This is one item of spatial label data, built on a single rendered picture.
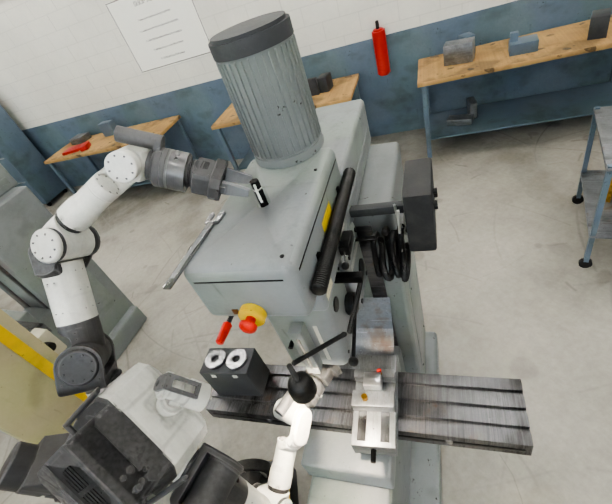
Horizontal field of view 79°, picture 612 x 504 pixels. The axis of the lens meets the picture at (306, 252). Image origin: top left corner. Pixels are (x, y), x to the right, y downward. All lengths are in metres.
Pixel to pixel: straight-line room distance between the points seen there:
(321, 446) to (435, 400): 0.47
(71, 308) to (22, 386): 1.56
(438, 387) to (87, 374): 1.17
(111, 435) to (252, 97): 0.81
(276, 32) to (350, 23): 4.12
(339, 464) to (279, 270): 1.02
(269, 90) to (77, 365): 0.75
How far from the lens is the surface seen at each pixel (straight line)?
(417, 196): 1.06
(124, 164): 0.86
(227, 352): 1.66
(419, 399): 1.54
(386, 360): 1.55
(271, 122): 0.96
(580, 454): 2.57
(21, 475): 1.32
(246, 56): 0.92
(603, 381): 2.79
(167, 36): 5.87
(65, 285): 1.01
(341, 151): 1.29
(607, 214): 3.32
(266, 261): 0.72
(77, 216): 0.97
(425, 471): 2.24
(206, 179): 0.84
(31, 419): 2.62
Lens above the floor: 2.33
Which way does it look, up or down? 39 degrees down
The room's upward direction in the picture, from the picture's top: 21 degrees counter-clockwise
